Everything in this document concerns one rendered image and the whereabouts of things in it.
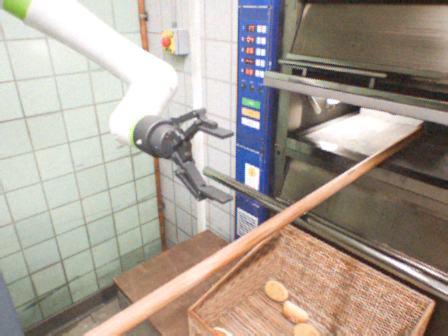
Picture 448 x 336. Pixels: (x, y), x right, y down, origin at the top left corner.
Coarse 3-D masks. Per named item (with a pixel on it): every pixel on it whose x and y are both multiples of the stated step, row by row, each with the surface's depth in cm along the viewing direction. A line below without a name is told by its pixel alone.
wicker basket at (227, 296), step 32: (288, 224) 133; (256, 256) 129; (288, 256) 134; (320, 256) 124; (224, 288) 122; (256, 288) 137; (288, 288) 135; (320, 288) 125; (384, 288) 109; (192, 320) 112; (224, 320) 125; (256, 320) 126; (288, 320) 126; (320, 320) 125; (352, 320) 117; (384, 320) 110; (416, 320) 103
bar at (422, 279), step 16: (208, 176) 103; (224, 176) 99; (240, 192) 94; (256, 192) 91; (272, 208) 87; (304, 224) 80; (320, 224) 78; (336, 240) 75; (352, 240) 73; (368, 256) 70; (384, 256) 68; (400, 272) 66; (416, 272) 64; (432, 288) 62
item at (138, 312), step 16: (416, 128) 124; (400, 144) 112; (368, 160) 100; (352, 176) 93; (320, 192) 84; (288, 208) 78; (304, 208) 79; (272, 224) 73; (240, 240) 68; (256, 240) 69; (224, 256) 64; (192, 272) 60; (208, 272) 61; (160, 288) 57; (176, 288) 57; (144, 304) 54; (160, 304) 55; (112, 320) 51; (128, 320) 52; (144, 320) 54
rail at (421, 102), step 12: (276, 72) 102; (312, 84) 94; (324, 84) 92; (336, 84) 89; (372, 96) 83; (384, 96) 81; (396, 96) 79; (408, 96) 78; (432, 108) 74; (444, 108) 73
